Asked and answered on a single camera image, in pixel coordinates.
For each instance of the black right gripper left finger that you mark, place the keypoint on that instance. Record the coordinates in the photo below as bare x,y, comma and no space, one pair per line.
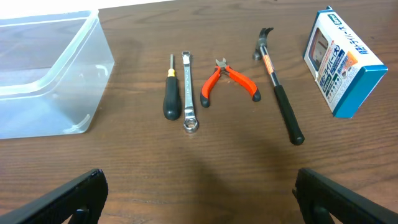
80,200

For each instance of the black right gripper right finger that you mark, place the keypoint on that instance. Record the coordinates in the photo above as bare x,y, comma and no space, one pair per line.
321,200

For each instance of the small black claw hammer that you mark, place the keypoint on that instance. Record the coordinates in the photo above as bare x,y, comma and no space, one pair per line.
261,53

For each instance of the blue white screwdriver box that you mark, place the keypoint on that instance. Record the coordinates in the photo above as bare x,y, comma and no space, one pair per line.
344,68

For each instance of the silver ring wrench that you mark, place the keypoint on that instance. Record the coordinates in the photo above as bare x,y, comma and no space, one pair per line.
190,123

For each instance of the clear plastic container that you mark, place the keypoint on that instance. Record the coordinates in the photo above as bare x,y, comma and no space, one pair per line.
54,70

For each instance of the black yellow screwdriver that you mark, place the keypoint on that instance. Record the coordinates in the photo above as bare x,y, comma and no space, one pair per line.
172,105

